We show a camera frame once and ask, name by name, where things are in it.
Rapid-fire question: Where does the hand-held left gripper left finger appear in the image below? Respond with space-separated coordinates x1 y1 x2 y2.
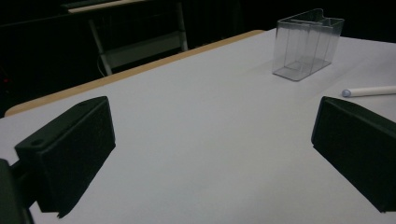
14 95 117 219

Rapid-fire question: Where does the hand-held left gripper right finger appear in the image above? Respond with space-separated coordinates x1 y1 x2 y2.
310 95 396 214

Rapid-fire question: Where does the white pen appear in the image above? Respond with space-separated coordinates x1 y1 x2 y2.
341 85 396 98

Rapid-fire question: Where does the clear plastic container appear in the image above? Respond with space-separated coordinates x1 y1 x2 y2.
271 7 346 82

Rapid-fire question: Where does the white metal shelf stand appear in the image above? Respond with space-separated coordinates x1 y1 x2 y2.
60 0 190 77

